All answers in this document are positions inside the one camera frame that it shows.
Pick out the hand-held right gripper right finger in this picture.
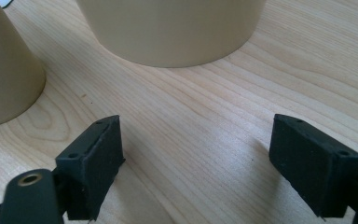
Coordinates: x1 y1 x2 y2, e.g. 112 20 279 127
268 113 358 218

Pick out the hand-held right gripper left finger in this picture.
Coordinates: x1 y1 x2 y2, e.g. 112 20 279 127
55 114 126 222

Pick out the beige paper cup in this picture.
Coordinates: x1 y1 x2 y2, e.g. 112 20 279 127
0 0 47 129

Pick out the beige round container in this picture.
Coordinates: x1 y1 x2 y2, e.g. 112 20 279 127
75 0 267 69

